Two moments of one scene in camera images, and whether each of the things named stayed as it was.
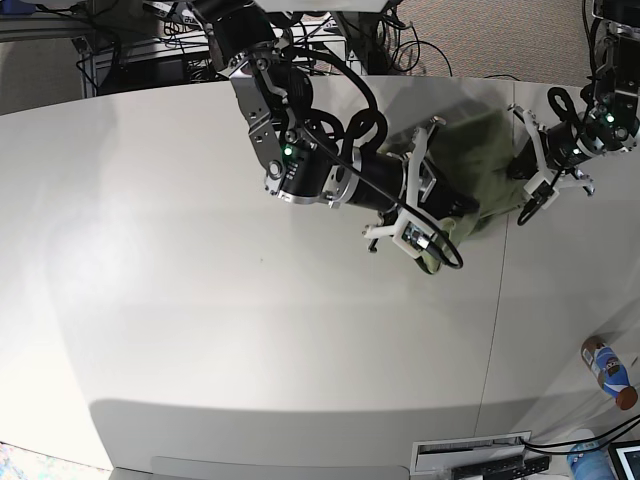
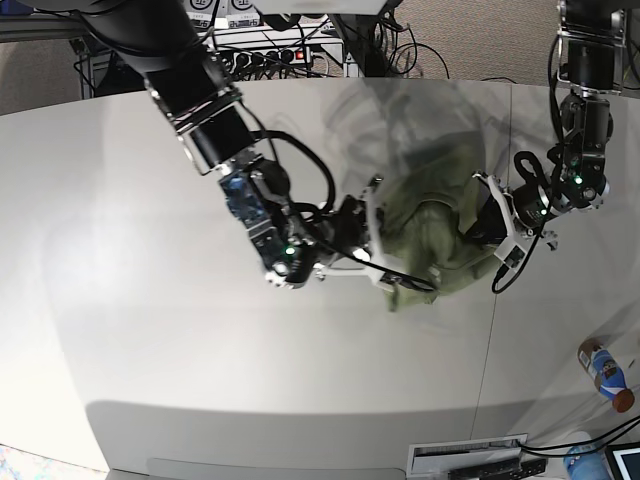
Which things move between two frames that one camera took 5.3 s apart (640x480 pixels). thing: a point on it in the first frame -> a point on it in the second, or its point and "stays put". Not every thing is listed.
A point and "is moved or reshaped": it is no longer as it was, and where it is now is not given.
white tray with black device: (500, 456) stays put
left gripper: (415, 197) -> (351, 240)
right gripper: (560, 147) -> (523, 211)
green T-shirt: (470, 154) is moved or reshaped
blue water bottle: (593, 465) stays put
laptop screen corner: (625, 456) stays put
